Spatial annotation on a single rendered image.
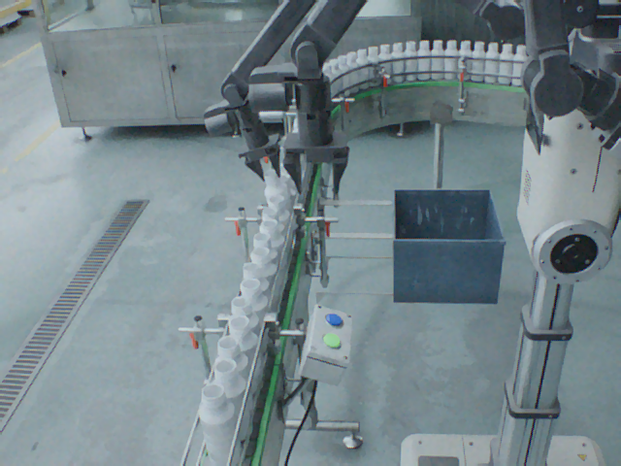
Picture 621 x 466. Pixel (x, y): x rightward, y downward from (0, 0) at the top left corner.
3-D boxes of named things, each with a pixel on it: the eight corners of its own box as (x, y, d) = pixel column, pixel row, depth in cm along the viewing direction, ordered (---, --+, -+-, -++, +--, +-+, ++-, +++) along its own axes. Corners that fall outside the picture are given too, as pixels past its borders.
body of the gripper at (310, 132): (345, 157, 104) (343, 115, 100) (282, 158, 105) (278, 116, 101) (347, 142, 109) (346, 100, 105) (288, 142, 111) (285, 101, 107)
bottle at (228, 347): (251, 393, 125) (242, 328, 116) (257, 416, 120) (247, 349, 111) (221, 400, 124) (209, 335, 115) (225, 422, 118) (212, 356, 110)
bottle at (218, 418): (207, 471, 109) (191, 404, 100) (212, 444, 114) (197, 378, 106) (241, 471, 109) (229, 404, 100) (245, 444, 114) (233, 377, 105)
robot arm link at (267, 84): (317, 43, 93) (322, 29, 101) (240, 46, 95) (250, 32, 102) (322, 119, 99) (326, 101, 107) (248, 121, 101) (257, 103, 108)
